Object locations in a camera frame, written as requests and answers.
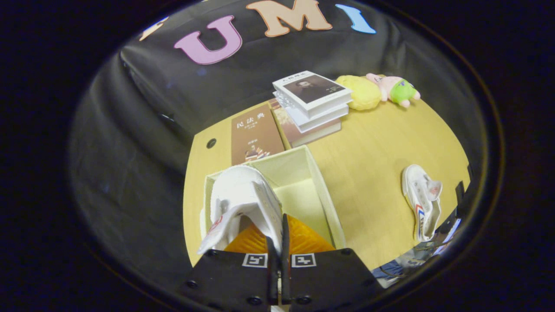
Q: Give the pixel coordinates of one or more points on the white canvas shoe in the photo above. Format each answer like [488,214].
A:
[418,190]
[243,190]

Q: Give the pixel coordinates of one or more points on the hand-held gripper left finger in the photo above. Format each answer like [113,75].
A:
[272,268]

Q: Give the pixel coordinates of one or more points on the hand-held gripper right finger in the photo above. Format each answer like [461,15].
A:
[285,260]

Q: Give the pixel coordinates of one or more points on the yellow round plush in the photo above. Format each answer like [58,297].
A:
[357,93]

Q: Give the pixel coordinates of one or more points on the white book with portrait cover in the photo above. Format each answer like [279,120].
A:
[312,89]

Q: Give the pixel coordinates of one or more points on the pink and green plush toy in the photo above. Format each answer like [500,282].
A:
[396,89]

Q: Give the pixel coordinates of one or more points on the thin brown book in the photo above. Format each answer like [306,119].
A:
[256,130]

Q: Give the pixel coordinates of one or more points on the black table clamp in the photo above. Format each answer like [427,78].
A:
[459,195]

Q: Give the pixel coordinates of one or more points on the grey fabric storage box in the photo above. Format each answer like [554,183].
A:
[299,199]

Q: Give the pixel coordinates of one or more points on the plain white book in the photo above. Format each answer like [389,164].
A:
[321,119]

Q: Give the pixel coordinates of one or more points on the black table grommet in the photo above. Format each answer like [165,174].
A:
[211,143]

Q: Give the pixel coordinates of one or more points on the black backdrop cloth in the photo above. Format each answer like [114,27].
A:
[151,108]

